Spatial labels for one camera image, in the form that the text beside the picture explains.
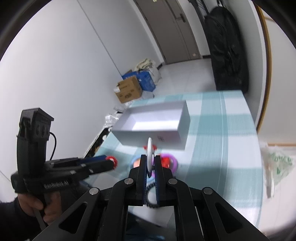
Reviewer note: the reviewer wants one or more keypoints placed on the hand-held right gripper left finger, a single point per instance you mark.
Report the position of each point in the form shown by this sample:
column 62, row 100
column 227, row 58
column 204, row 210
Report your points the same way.
column 144, row 172

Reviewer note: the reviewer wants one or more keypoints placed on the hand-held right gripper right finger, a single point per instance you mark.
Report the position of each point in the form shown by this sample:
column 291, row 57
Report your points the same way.
column 157, row 176

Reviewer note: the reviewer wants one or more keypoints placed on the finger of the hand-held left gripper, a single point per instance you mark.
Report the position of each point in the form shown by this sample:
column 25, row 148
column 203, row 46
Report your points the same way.
column 97, row 159
column 101, row 167

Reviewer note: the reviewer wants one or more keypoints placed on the pink pig hair clip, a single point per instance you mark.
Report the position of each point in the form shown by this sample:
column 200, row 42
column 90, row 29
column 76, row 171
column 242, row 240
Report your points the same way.
column 137, row 163

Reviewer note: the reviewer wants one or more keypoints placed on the red clear plastic ornament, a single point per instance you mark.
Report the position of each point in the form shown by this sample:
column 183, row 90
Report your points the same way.
column 166, row 161

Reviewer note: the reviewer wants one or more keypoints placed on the red round hair clip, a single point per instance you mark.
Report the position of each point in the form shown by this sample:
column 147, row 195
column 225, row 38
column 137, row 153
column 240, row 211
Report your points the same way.
column 145, row 147

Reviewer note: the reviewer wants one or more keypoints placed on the white box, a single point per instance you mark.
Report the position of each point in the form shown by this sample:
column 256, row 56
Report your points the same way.
column 150, row 139

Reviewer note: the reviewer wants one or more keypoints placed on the person's left hand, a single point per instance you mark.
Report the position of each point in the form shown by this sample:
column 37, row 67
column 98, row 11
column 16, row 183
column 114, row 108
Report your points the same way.
column 27, row 204

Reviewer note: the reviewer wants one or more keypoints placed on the brown boot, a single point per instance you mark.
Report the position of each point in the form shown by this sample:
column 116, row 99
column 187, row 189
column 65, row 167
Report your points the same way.
column 94, row 147

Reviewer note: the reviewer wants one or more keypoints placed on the black and white shoe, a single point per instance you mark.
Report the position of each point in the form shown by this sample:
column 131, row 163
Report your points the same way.
column 105, row 134

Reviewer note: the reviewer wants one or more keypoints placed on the silver plastic bag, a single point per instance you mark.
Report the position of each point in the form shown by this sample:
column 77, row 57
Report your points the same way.
column 112, row 119

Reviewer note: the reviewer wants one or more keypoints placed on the small grey plastic bag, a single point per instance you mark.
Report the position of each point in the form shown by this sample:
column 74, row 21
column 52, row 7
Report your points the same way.
column 120, row 108

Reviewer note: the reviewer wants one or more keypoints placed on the teal checked tablecloth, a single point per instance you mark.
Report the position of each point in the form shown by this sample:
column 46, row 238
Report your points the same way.
column 219, row 139

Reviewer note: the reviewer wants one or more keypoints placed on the brown cardboard box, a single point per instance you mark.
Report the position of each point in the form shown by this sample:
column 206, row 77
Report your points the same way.
column 129, row 90

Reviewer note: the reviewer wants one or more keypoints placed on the large grey plastic bag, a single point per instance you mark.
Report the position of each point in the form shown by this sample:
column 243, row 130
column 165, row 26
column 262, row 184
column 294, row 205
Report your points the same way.
column 146, row 94

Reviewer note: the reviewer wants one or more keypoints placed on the blue cardboard box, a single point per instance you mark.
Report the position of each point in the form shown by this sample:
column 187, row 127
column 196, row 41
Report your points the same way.
column 146, row 81

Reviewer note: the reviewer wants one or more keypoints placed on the green printed plastic bag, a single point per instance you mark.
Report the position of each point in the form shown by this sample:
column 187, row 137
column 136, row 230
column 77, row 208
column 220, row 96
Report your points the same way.
column 277, row 162

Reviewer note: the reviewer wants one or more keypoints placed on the black backpack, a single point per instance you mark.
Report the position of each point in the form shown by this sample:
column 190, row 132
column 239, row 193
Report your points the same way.
column 226, row 51

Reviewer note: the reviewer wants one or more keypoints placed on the grey door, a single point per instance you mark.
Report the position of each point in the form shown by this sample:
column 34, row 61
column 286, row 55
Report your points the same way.
column 171, row 30

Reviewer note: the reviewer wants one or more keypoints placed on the black metal frame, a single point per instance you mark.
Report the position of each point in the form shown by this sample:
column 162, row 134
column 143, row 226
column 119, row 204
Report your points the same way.
column 198, row 9

